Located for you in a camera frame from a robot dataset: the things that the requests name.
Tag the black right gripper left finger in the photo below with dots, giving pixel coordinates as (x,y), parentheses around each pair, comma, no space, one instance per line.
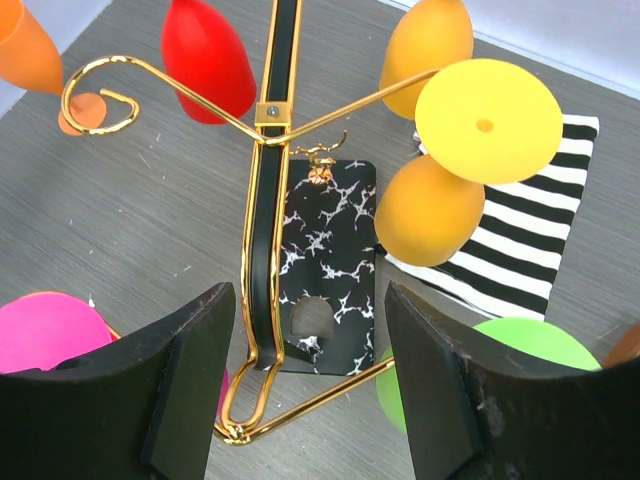
(142,407)

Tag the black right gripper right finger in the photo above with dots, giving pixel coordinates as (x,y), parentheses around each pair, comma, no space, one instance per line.
(476,408)

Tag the green plastic wine glass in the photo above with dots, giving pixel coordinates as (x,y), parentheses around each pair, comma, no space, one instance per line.
(530,336)

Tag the pink plastic wine glass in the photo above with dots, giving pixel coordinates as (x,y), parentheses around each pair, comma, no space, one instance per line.
(43,329)

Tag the gold wine glass rack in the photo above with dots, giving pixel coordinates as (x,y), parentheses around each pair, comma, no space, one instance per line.
(272,133)

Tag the red plastic wine glass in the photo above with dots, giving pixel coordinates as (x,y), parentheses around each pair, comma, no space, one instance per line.
(203,51)

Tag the orange plastic wine glass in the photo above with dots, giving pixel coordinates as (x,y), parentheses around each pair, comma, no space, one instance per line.
(31,61)

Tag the yellow wine glass cluster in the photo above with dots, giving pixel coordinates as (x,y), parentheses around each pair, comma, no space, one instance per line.
(432,34)

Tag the black white striped cloth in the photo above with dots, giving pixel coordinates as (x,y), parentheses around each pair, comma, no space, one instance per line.
(508,266)

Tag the orange wooden compartment tray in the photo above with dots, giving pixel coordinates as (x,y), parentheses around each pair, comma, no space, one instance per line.
(628,348)

